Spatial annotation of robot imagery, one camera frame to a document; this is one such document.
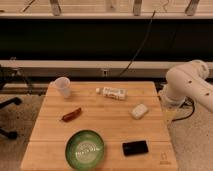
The white soap bar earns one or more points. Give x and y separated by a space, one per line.
139 111

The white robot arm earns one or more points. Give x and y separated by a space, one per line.
188 80

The white wall outlet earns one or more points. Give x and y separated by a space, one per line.
105 72

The red chili pepper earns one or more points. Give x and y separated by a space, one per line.
72 115

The green ceramic bowl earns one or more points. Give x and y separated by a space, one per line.
84 150

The black office chair base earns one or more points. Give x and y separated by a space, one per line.
12 135

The black rectangular phone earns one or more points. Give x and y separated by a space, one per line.
135 148

